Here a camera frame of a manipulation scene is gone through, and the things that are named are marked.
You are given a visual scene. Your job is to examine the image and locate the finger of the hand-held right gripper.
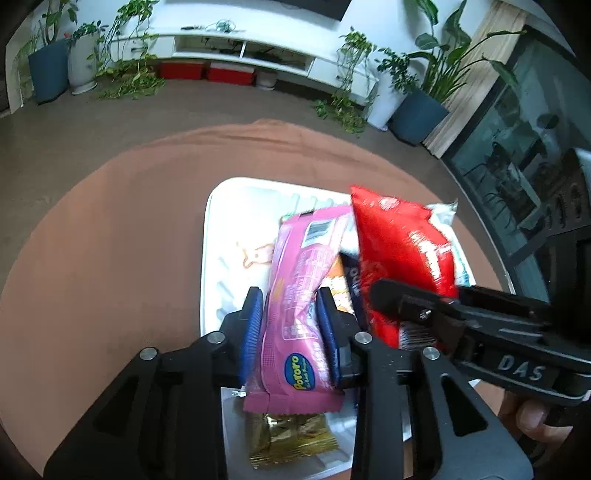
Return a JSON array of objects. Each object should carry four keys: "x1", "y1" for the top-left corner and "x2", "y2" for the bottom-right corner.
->
[{"x1": 370, "y1": 277, "x2": 556, "y2": 366}]

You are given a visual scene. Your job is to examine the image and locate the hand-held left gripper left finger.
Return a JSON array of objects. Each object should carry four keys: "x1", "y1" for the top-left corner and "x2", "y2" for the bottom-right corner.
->
[{"x1": 44, "y1": 286, "x2": 265, "y2": 480}]

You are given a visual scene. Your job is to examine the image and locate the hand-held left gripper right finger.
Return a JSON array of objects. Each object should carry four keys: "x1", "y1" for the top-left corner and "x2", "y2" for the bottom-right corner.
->
[{"x1": 315, "y1": 286, "x2": 533, "y2": 480}]

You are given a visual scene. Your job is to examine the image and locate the dark blue snack packet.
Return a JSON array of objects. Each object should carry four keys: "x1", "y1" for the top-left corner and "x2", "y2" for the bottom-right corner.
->
[{"x1": 341, "y1": 253, "x2": 372, "y2": 333}]

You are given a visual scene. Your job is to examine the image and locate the pink snack packet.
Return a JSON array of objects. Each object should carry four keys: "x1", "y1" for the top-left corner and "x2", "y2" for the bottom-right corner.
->
[{"x1": 242, "y1": 205, "x2": 354, "y2": 415}]

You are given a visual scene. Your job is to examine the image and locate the large red snack bag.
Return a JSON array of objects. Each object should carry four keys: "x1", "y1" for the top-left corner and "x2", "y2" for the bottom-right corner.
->
[{"x1": 350, "y1": 185, "x2": 460, "y2": 352}]

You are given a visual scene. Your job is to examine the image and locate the gold snack packet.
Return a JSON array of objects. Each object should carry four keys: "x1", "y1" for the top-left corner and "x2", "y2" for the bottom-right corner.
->
[{"x1": 247, "y1": 412, "x2": 341, "y2": 468}]

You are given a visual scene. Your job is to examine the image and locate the white plastic tray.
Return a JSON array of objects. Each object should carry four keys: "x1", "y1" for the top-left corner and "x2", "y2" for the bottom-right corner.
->
[{"x1": 200, "y1": 178, "x2": 477, "y2": 480}]

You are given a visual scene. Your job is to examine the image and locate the person's right hand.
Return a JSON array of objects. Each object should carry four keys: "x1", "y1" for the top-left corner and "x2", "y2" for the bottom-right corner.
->
[{"x1": 499, "y1": 390, "x2": 576, "y2": 446}]

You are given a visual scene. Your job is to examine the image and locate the glass sliding door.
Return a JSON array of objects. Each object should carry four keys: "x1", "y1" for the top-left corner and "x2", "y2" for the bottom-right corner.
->
[{"x1": 441, "y1": 25, "x2": 591, "y2": 296}]

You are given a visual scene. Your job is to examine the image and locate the large-leaf plant in blue pot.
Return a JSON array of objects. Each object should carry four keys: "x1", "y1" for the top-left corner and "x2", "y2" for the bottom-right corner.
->
[{"x1": 392, "y1": 0, "x2": 528, "y2": 147}]

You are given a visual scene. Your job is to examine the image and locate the plant in smooth white pot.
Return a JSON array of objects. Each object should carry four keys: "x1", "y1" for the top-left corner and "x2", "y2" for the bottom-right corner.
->
[{"x1": 366, "y1": 47, "x2": 417, "y2": 133}]

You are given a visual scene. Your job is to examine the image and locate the slim trailing vine plant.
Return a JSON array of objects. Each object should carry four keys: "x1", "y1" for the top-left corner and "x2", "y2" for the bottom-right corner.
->
[{"x1": 313, "y1": 27, "x2": 378, "y2": 136}]

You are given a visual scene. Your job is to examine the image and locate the white television cabinet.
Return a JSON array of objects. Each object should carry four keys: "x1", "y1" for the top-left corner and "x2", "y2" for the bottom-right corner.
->
[{"x1": 111, "y1": 30, "x2": 385, "y2": 94}]

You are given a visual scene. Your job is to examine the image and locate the bushy trailing vine plant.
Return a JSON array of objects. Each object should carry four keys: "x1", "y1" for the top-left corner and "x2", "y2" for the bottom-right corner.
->
[{"x1": 89, "y1": 0, "x2": 166, "y2": 101}]

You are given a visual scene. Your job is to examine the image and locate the beige curtain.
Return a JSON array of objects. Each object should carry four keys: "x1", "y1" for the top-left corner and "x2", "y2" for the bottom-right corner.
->
[{"x1": 422, "y1": 0, "x2": 528, "y2": 158}]

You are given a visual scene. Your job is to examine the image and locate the plant in ribbed white pot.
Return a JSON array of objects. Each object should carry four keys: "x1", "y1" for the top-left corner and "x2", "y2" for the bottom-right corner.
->
[{"x1": 66, "y1": 21, "x2": 101, "y2": 96}]

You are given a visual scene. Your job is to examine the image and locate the tall plant in blue pot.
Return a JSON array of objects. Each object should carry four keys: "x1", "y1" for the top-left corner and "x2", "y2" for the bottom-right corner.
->
[{"x1": 15, "y1": 0, "x2": 78, "y2": 105}]

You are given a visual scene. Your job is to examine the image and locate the wall television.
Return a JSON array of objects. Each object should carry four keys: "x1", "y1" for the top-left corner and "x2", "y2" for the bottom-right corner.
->
[{"x1": 277, "y1": 0, "x2": 352, "y2": 22}]

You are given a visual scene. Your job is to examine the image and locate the cable bundle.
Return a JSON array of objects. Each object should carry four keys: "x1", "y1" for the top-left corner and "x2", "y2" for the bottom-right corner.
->
[{"x1": 181, "y1": 20, "x2": 237, "y2": 34}]

